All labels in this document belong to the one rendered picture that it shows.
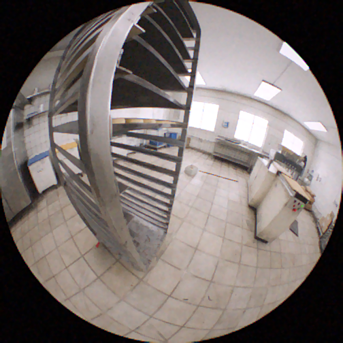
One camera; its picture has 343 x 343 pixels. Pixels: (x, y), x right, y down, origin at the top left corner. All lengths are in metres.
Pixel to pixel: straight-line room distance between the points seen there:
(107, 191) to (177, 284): 1.10
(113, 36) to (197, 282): 1.35
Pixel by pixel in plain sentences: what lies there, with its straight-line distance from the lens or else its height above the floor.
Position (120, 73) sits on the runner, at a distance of 0.16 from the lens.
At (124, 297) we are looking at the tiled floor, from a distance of 1.20.
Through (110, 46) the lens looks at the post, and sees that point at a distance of 0.15.
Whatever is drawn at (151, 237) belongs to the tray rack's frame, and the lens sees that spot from 1.09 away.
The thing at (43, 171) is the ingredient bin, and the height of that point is 0.46.
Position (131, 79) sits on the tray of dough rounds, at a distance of 0.20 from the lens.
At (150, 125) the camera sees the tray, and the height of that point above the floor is 1.14.
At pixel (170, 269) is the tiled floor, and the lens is 1.17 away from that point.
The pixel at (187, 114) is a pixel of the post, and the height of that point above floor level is 1.20.
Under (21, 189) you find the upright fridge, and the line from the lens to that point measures 2.35.
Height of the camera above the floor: 1.15
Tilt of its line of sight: 28 degrees down
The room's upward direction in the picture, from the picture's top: 9 degrees clockwise
